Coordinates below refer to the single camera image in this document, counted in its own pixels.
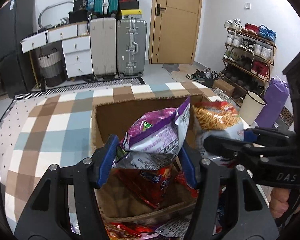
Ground white noodle snack bag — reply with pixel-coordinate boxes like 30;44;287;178
192;101;244;166
104;223;141;240

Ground red orange chips bag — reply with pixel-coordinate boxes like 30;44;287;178
115;166;176;209

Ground purple snack bag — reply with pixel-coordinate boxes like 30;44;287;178
113;98;190;170

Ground white noodle snack bag front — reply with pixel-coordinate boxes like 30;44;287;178
104;223;141;240

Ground silver grey snack bag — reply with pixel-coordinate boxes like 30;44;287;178
155;217;190;239

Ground person's right hand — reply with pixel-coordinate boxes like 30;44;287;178
269;187;290;219

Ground brown cardboard SF Express box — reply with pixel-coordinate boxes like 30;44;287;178
91;92;208;224

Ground white trash bin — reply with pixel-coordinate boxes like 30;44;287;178
239;91;267;126

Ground small cardboard box on floor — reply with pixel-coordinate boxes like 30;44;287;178
213;79;235;97

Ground plaid checkered tablecloth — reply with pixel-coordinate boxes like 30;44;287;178
1;82;218;229

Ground shoes on floor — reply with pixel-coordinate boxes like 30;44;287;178
186;68;219;88

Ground wooden shoe rack with shoes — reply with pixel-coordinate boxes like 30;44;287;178
220;18;277;100

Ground grey door mat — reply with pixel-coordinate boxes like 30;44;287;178
162;63;180;74

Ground woven laundry basket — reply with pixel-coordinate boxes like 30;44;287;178
38;48;66;87

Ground white drawer desk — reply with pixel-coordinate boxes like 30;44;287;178
21;21;94;78

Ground silver grey suitcase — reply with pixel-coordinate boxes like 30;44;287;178
116;18;147;78

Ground beige suitcase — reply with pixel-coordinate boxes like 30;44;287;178
90;17;117;76

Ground wooden door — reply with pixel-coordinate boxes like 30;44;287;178
148;0;202;64

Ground black storage box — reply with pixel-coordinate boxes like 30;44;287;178
69;0;88;24

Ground stack of shoe boxes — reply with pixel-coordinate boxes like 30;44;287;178
119;0;142;19

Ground black refrigerator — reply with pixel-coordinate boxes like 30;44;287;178
0;0;36;98

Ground wall light switch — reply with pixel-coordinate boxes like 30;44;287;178
244;3;251;9

